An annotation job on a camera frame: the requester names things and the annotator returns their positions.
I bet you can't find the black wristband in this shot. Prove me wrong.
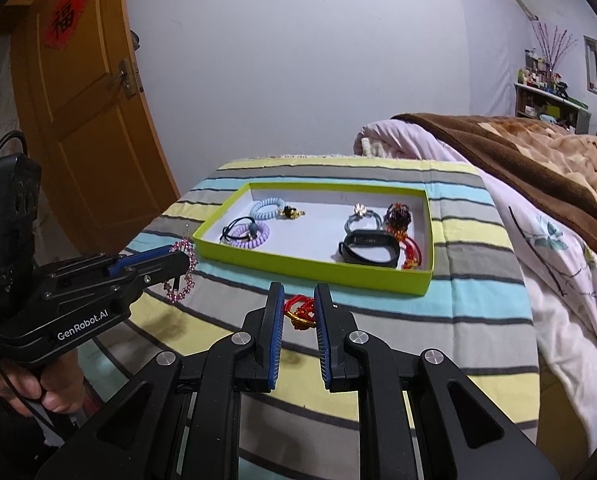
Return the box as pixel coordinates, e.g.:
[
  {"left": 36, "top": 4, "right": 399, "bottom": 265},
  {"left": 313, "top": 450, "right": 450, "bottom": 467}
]
[{"left": 338, "top": 230, "right": 400, "bottom": 269}]

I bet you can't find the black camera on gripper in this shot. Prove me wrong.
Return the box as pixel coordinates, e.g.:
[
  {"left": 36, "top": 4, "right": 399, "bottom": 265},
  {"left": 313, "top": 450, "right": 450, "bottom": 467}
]
[{"left": 0, "top": 130, "right": 41, "bottom": 283}]

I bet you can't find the cluttered wooden shelf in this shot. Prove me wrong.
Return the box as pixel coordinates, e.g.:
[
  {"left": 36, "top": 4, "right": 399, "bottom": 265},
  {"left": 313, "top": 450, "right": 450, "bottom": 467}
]
[{"left": 514, "top": 50, "right": 591, "bottom": 134}]

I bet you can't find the brown fleece blanket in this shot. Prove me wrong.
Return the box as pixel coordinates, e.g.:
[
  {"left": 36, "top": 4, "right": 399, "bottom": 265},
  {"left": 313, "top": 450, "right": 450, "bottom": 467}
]
[{"left": 396, "top": 113, "right": 597, "bottom": 253}]

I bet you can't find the striped bed cloth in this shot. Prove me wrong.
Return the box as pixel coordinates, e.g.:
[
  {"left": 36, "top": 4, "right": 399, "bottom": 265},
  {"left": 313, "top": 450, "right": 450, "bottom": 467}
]
[{"left": 78, "top": 156, "right": 539, "bottom": 479}]

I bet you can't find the red door decoration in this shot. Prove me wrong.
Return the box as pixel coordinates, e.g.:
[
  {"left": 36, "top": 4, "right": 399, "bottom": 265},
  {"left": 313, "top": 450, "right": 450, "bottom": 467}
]
[{"left": 42, "top": 0, "right": 90, "bottom": 50}]

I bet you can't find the purple spiral hair tie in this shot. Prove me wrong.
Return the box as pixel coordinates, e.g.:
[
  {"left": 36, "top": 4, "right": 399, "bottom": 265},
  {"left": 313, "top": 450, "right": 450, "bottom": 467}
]
[{"left": 219, "top": 221, "right": 270, "bottom": 250}]

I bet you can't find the orange wooden door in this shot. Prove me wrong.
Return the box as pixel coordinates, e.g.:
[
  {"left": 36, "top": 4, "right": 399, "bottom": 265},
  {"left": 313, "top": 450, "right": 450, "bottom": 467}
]
[{"left": 11, "top": 0, "right": 179, "bottom": 252}]

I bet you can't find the branch decoration in vase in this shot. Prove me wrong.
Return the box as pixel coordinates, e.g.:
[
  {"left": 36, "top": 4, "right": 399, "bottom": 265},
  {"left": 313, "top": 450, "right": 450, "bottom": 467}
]
[{"left": 531, "top": 20, "right": 578, "bottom": 74}]

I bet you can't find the black elastic bead hair tie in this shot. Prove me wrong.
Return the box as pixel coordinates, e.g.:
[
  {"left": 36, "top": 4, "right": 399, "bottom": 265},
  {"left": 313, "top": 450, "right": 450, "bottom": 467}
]
[{"left": 219, "top": 216, "right": 261, "bottom": 244}]

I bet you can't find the dark red beaded bracelet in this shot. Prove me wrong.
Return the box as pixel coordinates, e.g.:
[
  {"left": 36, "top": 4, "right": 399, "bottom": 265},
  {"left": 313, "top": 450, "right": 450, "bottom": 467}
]
[{"left": 383, "top": 201, "right": 412, "bottom": 233}]

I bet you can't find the pink beaded bracelet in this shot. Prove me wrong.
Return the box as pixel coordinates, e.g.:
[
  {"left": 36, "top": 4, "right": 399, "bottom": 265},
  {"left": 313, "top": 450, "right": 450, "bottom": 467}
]
[{"left": 163, "top": 238, "right": 200, "bottom": 304}]

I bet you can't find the green shallow box tray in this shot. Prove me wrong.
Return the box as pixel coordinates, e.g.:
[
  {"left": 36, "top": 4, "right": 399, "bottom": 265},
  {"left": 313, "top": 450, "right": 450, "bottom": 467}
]
[{"left": 193, "top": 180, "right": 435, "bottom": 296}]

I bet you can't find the person's left hand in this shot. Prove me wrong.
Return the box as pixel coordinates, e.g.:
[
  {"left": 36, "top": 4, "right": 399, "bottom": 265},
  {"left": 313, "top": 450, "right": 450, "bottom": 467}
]
[{"left": 0, "top": 350, "right": 86, "bottom": 417}]

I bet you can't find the pink floral quilt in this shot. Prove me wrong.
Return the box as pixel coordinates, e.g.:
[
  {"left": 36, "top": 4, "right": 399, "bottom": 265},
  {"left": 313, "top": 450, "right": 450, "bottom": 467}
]
[{"left": 353, "top": 118, "right": 597, "bottom": 467}]

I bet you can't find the grey flower hair tie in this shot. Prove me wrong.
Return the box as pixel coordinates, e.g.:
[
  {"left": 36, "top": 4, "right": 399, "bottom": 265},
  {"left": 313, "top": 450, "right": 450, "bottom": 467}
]
[{"left": 345, "top": 204, "right": 383, "bottom": 235}]

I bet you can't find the blue spiral hair tie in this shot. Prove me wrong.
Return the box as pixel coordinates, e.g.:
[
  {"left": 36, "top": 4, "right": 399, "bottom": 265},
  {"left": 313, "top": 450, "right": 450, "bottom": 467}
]
[{"left": 249, "top": 197, "right": 287, "bottom": 222}]

